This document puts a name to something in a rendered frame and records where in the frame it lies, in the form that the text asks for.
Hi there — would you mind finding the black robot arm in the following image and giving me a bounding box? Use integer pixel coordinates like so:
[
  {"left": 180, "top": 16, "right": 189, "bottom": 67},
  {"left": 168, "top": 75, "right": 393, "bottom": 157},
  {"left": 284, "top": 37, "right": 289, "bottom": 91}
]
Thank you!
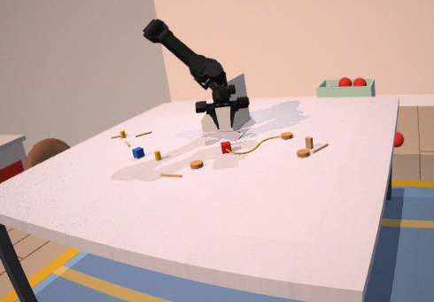
[{"left": 143, "top": 19, "right": 236, "bottom": 100}]

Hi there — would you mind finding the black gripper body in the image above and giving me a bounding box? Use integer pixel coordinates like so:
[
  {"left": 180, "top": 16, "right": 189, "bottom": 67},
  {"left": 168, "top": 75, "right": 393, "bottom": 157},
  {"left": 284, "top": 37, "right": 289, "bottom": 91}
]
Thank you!
[{"left": 195, "top": 84, "right": 250, "bottom": 113}]

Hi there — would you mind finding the yellow cylinder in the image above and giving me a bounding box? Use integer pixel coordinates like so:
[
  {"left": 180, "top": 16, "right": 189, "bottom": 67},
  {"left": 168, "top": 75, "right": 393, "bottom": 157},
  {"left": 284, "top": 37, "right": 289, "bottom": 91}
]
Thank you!
[{"left": 154, "top": 151, "right": 162, "bottom": 161}]

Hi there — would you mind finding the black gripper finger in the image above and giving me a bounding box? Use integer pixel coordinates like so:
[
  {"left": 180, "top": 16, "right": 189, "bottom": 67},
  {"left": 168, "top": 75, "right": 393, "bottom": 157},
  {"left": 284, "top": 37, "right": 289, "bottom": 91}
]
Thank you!
[
  {"left": 230, "top": 105, "right": 240, "bottom": 128},
  {"left": 206, "top": 108, "right": 219, "bottom": 129}
]

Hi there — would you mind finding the blue cube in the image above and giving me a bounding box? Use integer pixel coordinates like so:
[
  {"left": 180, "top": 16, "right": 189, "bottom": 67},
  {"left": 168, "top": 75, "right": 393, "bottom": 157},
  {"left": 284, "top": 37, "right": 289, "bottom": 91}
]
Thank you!
[{"left": 132, "top": 147, "right": 144, "bottom": 159}]

